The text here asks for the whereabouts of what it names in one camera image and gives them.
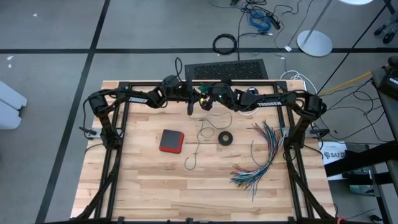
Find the black tape roll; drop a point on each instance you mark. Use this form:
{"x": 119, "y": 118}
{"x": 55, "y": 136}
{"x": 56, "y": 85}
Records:
{"x": 220, "y": 138}

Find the small white plug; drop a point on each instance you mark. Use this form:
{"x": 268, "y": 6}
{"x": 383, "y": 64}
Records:
{"x": 288, "y": 48}

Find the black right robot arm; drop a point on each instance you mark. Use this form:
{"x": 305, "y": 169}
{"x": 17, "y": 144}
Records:
{"x": 269, "y": 103}

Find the black floor vent grille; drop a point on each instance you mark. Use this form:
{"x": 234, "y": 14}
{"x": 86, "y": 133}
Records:
{"x": 236, "y": 70}

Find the dark grey device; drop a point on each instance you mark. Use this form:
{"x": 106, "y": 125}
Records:
{"x": 189, "y": 221}

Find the wheeled chair base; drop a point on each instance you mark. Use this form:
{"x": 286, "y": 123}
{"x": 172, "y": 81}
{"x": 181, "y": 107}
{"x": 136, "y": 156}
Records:
{"x": 388, "y": 37}

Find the dark side desk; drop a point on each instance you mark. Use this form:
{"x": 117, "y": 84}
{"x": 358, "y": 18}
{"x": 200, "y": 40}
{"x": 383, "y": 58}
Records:
{"x": 384, "y": 105}

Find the white printed sign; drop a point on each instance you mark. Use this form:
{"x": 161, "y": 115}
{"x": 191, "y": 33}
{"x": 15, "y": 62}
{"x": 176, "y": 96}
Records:
{"x": 332, "y": 154}

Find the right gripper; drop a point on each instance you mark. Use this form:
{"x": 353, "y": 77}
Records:
{"x": 220, "y": 93}

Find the red and black box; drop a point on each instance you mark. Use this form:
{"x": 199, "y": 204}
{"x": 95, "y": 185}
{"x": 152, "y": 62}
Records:
{"x": 171, "y": 140}

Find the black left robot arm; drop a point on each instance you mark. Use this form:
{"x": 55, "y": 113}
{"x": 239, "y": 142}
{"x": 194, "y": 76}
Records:
{"x": 138, "y": 100}

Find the thin black slanted pole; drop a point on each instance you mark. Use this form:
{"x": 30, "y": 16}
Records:
{"x": 352, "y": 46}

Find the white rounded object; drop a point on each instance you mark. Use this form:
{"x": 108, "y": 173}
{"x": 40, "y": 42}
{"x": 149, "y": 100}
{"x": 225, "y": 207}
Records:
{"x": 9, "y": 105}

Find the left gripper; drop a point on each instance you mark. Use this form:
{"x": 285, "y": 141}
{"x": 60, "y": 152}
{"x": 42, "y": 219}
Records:
{"x": 189, "y": 93}

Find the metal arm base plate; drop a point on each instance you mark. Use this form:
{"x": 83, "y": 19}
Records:
{"x": 98, "y": 133}
{"x": 285, "y": 133}

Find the white round stand base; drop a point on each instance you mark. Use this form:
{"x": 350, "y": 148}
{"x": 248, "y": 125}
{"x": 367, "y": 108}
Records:
{"x": 356, "y": 2}

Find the floor stand with round base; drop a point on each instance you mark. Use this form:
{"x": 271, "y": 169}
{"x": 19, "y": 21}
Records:
{"x": 314, "y": 43}

